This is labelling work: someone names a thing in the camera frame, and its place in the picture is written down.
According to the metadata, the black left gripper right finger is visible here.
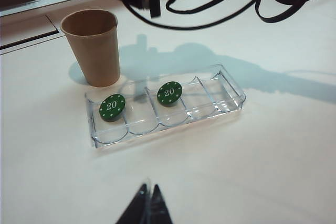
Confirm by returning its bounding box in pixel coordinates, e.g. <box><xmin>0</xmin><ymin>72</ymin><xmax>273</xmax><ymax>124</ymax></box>
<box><xmin>151</xmin><ymin>183</ymin><xmax>174</xmax><ymax>224</ymax></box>

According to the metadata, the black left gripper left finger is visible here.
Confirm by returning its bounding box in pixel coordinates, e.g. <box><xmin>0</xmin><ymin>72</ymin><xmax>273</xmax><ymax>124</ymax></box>
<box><xmin>114</xmin><ymin>182</ymin><xmax>152</xmax><ymax>224</ymax></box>

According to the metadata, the clear acrylic chip tray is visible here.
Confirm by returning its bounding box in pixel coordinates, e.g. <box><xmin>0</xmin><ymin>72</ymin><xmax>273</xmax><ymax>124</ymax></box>
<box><xmin>84</xmin><ymin>63</ymin><xmax>247</xmax><ymax>150</ymax></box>

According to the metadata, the brown paper cup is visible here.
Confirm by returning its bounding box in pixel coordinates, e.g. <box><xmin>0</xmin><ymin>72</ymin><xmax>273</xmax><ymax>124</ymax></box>
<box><xmin>60</xmin><ymin>9</ymin><xmax>121</xmax><ymax>88</ymax></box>

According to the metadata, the green 20 poker chip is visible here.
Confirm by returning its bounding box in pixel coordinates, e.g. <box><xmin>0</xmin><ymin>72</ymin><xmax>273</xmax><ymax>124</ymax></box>
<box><xmin>99</xmin><ymin>94</ymin><xmax>127</xmax><ymax>124</ymax></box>
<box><xmin>156</xmin><ymin>81</ymin><xmax>183</xmax><ymax>108</ymax></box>

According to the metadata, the black camera cable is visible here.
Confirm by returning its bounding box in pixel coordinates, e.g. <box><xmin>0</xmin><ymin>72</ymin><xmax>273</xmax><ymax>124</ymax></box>
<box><xmin>122</xmin><ymin>0</ymin><xmax>262</xmax><ymax>30</ymax></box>

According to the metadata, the thin black cable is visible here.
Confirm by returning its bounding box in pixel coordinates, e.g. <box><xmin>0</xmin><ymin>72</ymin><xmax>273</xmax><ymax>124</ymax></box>
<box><xmin>165</xmin><ymin>0</ymin><xmax>253</xmax><ymax>14</ymax></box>

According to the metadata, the grey desk cable slot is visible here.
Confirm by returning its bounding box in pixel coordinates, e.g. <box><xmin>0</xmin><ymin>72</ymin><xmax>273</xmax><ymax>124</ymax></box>
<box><xmin>0</xmin><ymin>14</ymin><xmax>62</xmax><ymax>50</ymax></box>

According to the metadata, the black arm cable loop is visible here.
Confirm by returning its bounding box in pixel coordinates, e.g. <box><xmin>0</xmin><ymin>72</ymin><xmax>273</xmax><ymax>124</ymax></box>
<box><xmin>255</xmin><ymin>0</ymin><xmax>307</xmax><ymax>25</ymax></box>

